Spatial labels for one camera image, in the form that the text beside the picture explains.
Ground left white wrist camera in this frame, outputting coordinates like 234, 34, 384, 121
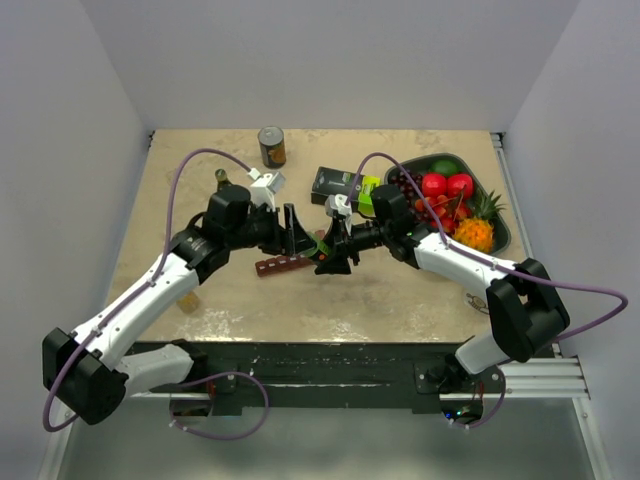
247, 168, 286, 211

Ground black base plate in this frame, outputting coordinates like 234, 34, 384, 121
129, 339, 506, 416

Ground red apple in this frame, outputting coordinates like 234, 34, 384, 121
447, 173, 475, 200
421, 173, 447, 197

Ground red weekly pill organizer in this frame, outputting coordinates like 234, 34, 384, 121
255, 233, 314, 278

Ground dark red grapes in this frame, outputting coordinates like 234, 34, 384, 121
387, 171, 430, 223

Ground grey fruit tray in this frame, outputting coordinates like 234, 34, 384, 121
384, 154, 510, 254

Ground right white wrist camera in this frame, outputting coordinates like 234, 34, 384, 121
324, 194, 352, 218

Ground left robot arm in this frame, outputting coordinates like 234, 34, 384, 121
42, 185, 327, 432

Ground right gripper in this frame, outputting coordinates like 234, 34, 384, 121
314, 216, 392, 275

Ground peach red fruit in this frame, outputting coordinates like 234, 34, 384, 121
413, 195, 472, 234

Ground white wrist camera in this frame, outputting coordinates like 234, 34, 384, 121
247, 168, 286, 211
324, 194, 352, 218

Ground green pill bottle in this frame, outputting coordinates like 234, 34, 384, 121
305, 240, 331, 262

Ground orange black tin can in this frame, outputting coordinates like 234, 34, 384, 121
257, 126, 286, 169

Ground green lime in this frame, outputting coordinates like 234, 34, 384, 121
429, 159, 459, 178

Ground small pineapple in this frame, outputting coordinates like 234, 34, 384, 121
453, 191, 505, 254

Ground aluminium frame rail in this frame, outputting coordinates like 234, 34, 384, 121
489, 130, 611, 480

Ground green glass bottle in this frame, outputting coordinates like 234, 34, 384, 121
215, 168, 231, 191

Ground purple cable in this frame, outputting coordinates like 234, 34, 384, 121
41, 147, 271, 441
346, 152, 629, 431

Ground white paper cup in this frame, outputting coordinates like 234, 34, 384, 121
464, 292, 489, 315

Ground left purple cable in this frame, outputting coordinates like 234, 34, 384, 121
41, 147, 271, 441

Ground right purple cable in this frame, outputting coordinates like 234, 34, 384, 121
346, 152, 629, 431

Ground clear amber pill jar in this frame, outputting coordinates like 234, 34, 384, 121
176, 292, 201, 315

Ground left red apple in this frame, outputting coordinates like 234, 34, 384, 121
421, 173, 447, 197

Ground black green carton box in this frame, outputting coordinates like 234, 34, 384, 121
310, 167, 381, 217

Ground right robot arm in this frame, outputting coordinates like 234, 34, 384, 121
316, 185, 570, 393

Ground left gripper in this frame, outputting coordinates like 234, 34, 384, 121
227, 203, 317, 257

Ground right red apple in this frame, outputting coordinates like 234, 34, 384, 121
447, 173, 475, 200

